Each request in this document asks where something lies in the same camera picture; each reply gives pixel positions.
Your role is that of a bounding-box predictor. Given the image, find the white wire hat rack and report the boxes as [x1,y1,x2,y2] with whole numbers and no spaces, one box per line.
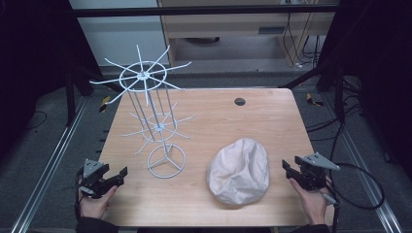
[89,44,195,180]

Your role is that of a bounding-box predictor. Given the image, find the aluminium floor rail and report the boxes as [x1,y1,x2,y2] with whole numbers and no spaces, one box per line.
[10,96,89,233]
[320,92,404,233]

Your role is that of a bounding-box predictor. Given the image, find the person's right hand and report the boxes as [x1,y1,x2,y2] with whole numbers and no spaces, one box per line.
[289,177,333,226]

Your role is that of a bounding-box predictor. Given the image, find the yellow black tape piece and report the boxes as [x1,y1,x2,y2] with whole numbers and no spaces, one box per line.
[305,92,326,108]
[98,95,112,114]

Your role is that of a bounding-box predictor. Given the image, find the black curtain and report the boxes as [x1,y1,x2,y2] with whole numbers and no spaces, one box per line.
[317,0,412,181]
[0,0,102,159]

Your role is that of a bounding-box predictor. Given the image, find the thin black floor cable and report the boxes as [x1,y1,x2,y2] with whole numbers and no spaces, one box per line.
[26,110,49,131]

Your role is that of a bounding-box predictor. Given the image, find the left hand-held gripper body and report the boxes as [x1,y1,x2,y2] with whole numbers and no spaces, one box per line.
[79,158,113,199]

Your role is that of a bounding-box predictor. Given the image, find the beige cloth cap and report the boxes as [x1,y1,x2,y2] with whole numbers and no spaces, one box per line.
[206,137,271,206]

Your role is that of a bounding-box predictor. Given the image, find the black floor cables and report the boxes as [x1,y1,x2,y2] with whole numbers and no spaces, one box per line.
[305,76,365,143]

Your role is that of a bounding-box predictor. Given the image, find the black metal stand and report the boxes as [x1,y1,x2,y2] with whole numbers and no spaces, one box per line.
[63,61,124,128]
[277,63,346,125]

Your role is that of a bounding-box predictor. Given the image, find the person's left hand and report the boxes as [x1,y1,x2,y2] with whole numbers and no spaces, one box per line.
[78,185,119,219]

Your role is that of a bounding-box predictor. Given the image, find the black looped gripper cable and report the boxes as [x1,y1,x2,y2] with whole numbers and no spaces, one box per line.
[325,162,386,211]

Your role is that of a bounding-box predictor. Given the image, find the black horizontal frame bar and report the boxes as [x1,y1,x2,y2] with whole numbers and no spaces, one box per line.
[69,4,340,18]

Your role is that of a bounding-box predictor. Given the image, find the grey cable plug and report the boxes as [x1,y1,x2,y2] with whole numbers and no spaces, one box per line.
[321,192,342,207]

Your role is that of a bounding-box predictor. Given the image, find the hanging black desk cables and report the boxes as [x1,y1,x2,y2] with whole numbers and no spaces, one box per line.
[281,12,323,70]

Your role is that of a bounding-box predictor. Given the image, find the white cabinet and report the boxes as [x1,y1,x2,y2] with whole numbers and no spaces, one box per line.
[68,0,170,68]

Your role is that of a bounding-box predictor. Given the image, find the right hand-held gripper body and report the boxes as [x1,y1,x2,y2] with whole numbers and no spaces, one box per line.
[293,151,341,192]

